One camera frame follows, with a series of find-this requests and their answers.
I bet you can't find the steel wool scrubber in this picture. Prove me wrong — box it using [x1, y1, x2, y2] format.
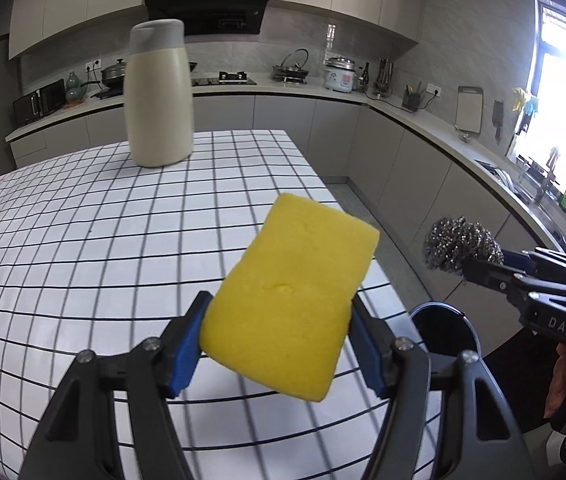
[422, 217, 504, 275]

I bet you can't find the yellow sponge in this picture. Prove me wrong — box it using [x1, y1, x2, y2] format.
[199, 193, 379, 402]

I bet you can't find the black trash bucket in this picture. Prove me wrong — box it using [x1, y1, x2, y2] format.
[409, 301, 482, 356]

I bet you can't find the sink faucet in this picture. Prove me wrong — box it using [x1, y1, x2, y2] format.
[534, 148, 559, 205]

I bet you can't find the hanging cleaver knife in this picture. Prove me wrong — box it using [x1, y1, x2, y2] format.
[492, 100, 504, 144]

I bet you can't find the white cutting board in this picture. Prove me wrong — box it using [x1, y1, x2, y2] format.
[454, 86, 484, 134]

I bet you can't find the utensil holder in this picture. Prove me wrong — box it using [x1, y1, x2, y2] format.
[401, 84, 423, 112]

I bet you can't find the dark bottle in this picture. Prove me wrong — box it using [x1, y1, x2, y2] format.
[358, 62, 370, 93]

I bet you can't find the cream thermos jug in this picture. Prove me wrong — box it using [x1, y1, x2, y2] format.
[123, 18, 194, 168]

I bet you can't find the white rice cooker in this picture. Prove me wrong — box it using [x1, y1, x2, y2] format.
[323, 56, 356, 93]

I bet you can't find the green vase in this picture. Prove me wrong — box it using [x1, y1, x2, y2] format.
[66, 72, 85, 104]

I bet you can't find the gas stove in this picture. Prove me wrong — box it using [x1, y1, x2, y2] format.
[192, 70, 257, 87]

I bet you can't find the black cooking pot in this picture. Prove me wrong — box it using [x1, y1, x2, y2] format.
[94, 58, 126, 100]

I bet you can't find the black microwave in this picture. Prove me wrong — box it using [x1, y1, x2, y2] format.
[13, 78, 67, 127]

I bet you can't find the kettle on burner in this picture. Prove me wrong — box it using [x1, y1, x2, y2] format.
[272, 48, 309, 84]

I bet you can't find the black range hood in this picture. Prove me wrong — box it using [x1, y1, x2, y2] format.
[144, 0, 270, 36]

